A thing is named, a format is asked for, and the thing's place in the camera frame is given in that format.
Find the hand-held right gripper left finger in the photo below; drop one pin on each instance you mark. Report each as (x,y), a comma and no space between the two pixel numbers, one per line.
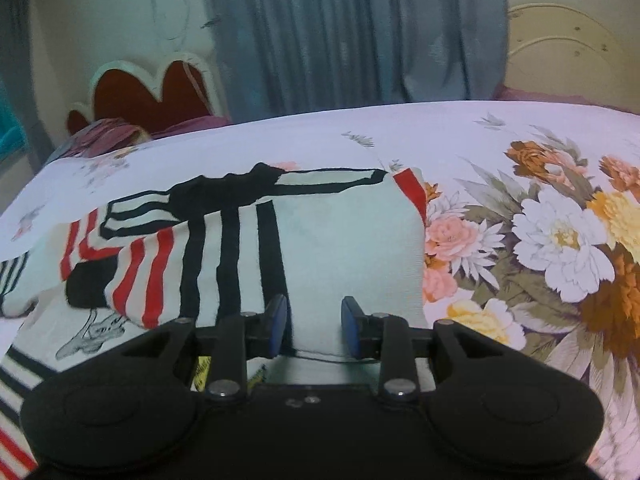
(278,326)

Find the narrow grey curtain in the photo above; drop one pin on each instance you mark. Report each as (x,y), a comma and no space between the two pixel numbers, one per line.
(20,85)

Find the white black red striped shirt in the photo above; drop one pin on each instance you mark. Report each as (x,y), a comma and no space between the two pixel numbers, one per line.
(345,240)

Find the red heart-shaped headboard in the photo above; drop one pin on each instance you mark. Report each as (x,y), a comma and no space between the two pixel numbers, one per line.
(175,87)

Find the plain pink pillow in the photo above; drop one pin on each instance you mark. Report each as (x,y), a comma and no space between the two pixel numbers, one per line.
(192,124)

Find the pink cloth by cream frame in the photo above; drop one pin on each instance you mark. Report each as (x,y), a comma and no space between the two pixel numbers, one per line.
(520,94)

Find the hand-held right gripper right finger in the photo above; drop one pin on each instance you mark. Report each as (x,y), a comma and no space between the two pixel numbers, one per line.
(350,331)

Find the wide grey curtain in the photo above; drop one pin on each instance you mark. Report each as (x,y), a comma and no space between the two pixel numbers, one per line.
(350,35)

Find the cream metal bed frame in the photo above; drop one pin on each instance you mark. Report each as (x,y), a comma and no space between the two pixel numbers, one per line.
(565,55)

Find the teal window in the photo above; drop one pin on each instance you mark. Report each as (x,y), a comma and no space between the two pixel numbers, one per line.
(10,125)

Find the striped pink pillow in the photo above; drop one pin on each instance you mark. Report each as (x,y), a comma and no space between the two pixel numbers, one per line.
(107,135)

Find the floral bedsheet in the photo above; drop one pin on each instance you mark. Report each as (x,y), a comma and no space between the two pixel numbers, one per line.
(550,245)

